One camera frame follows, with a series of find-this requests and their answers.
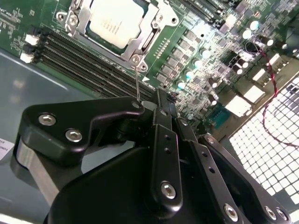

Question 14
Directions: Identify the silver CPU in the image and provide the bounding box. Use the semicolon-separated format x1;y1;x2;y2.
89;0;142;49

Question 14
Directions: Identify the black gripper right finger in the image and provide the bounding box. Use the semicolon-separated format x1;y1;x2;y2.
167;92;292;224

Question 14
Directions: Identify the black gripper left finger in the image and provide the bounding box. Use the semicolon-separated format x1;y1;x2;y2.
10;88;184;209

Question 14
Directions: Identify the metal socket cover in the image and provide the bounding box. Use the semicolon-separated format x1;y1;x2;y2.
74;0;164;59

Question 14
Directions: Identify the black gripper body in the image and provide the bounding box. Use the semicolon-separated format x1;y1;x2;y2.
42;146;222;224

